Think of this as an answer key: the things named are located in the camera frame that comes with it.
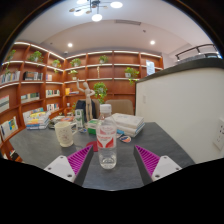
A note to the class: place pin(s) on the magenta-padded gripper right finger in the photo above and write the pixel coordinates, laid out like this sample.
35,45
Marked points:
165,165

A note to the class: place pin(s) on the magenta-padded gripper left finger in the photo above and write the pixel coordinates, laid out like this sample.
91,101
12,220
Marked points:
59,166

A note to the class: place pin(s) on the clear plastic water bottle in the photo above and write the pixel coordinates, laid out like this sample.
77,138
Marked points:
106,141

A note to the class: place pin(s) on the cream ceramic mug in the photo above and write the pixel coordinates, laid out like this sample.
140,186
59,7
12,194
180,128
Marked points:
64,134

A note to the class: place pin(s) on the flat round red coaster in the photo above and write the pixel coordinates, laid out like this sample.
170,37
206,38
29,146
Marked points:
93,144

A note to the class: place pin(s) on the pile of magazines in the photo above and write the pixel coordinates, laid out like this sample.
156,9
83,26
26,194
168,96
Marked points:
63,119

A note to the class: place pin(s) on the round colourful sticker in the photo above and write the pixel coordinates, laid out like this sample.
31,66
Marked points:
125,139

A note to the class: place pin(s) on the colourful book stack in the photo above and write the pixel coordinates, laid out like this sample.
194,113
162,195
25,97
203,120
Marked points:
37,121

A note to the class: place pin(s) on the green and white box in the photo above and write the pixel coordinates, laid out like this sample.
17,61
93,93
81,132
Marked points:
92,126

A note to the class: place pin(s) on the white book stack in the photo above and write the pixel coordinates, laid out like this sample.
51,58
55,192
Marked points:
128,122

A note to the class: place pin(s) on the chair with dark jacket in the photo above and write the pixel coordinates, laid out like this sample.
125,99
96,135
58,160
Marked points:
81,108

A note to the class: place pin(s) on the wooden artist mannequin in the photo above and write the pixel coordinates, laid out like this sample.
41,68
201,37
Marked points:
88,100

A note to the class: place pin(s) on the beige upholstered chair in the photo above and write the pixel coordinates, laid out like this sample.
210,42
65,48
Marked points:
120,106

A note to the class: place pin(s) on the round recessed ceiling light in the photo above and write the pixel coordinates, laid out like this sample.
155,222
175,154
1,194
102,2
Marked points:
70,45
152,42

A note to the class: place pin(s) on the ceiling air vent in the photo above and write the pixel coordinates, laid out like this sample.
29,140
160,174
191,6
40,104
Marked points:
127,22

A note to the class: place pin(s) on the branched ceiling lamp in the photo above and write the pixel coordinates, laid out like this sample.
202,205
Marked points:
97,16

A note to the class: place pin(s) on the white wall socket panel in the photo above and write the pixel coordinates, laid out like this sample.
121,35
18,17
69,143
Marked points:
220,135

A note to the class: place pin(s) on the white light switch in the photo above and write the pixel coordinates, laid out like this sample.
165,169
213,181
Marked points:
144,99

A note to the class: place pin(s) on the wooden wall shelf unit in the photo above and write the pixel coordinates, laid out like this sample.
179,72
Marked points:
36,86

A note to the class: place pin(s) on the black metal rail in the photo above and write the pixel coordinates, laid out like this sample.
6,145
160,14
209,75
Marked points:
196,48

